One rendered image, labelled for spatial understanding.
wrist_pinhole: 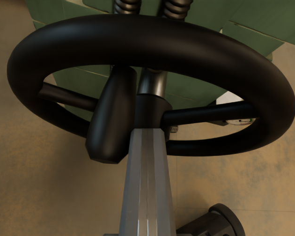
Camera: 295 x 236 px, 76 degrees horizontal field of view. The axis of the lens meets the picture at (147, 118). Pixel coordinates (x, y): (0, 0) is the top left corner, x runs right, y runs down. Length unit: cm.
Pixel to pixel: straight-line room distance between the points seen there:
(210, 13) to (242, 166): 121
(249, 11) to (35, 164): 99
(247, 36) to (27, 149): 99
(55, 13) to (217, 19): 28
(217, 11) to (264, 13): 15
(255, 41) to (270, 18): 4
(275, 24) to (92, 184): 92
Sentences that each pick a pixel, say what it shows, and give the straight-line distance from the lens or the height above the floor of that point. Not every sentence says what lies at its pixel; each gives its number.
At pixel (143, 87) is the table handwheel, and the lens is 23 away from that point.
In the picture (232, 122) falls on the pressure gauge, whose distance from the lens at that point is 52.
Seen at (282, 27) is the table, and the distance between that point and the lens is 37.
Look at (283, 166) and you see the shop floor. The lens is 159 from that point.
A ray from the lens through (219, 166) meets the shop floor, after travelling 126.
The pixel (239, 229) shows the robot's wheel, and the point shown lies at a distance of 107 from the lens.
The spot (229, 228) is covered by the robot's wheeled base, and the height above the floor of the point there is 21.
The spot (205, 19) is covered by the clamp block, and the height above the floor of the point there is 90.
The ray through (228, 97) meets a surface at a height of 62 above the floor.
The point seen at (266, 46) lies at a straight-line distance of 39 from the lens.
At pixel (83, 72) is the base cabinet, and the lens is 52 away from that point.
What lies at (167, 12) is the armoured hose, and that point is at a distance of 19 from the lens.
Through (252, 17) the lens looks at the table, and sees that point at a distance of 34.
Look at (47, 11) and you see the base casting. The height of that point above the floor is 74.
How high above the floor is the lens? 102
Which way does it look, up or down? 66 degrees down
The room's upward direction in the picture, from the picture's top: 40 degrees clockwise
